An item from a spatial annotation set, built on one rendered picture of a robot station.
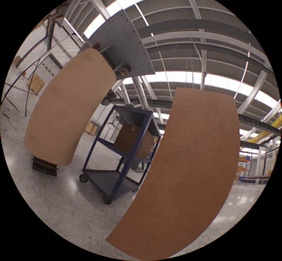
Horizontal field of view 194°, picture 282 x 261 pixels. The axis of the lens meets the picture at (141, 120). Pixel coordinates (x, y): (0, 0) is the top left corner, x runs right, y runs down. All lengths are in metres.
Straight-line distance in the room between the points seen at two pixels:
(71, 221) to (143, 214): 0.46
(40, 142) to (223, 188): 0.86
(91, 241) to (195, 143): 0.70
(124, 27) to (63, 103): 0.77
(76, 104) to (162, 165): 0.58
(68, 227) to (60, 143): 0.53
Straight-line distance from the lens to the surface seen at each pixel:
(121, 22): 0.91
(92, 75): 0.67
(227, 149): 0.32
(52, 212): 0.68
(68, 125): 0.62
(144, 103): 1.59
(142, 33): 4.54
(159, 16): 9.79
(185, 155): 0.27
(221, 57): 10.59
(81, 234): 0.64
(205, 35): 7.93
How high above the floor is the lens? 0.60
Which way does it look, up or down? 20 degrees up
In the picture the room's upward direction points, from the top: 25 degrees clockwise
